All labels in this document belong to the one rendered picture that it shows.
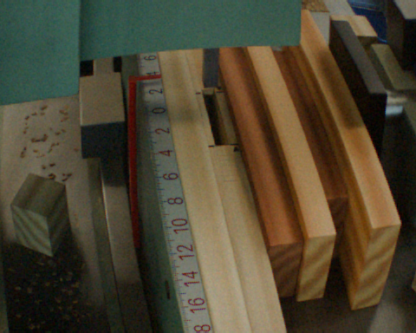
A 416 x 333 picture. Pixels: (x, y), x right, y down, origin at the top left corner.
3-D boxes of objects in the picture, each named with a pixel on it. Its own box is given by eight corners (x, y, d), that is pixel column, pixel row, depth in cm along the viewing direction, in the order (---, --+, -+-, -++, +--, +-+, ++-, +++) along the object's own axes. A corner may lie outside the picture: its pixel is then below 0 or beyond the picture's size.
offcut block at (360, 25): (376, 68, 75) (378, 35, 73) (341, 68, 75) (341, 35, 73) (363, 47, 78) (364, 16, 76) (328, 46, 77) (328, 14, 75)
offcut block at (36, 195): (34, 212, 76) (29, 172, 73) (70, 225, 75) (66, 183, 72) (16, 243, 73) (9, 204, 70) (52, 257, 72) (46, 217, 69)
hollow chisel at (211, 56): (217, 87, 63) (220, 25, 60) (204, 88, 63) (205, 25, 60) (216, 79, 64) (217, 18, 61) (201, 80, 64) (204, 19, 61)
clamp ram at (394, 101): (440, 194, 63) (457, 94, 57) (354, 206, 62) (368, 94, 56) (408, 118, 69) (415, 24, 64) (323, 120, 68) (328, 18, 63)
